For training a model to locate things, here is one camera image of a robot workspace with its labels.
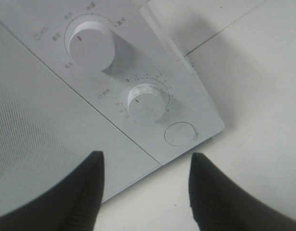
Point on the white microwave oven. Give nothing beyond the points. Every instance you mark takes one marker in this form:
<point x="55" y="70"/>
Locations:
<point x="144" y="53"/>

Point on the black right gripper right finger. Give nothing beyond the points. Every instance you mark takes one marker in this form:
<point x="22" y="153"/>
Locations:
<point x="218" y="204"/>

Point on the round white door button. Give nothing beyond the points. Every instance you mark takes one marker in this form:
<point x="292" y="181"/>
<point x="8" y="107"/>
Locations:
<point x="179" y="134"/>

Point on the upper white power knob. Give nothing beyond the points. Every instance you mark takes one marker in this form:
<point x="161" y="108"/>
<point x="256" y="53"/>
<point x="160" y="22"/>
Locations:
<point x="91" y="46"/>

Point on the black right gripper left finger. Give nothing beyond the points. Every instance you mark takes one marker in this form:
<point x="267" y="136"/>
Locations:
<point x="71" y="205"/>

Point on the lower white timer knob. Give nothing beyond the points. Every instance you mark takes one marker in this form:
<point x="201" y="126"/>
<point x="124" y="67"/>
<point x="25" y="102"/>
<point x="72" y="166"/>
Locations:
<point x="146" y="103"/>

